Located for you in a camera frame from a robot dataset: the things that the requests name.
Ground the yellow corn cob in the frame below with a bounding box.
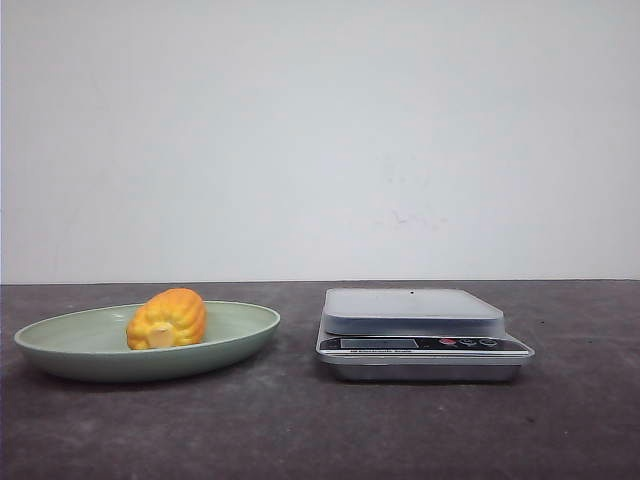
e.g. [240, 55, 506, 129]
[126, 288, 207, 350]

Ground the green oval plate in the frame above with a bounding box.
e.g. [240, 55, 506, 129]
[14, 301, 280, 383]

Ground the silver digital kitchen scale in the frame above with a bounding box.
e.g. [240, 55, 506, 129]
[316, 288, 535, 382]

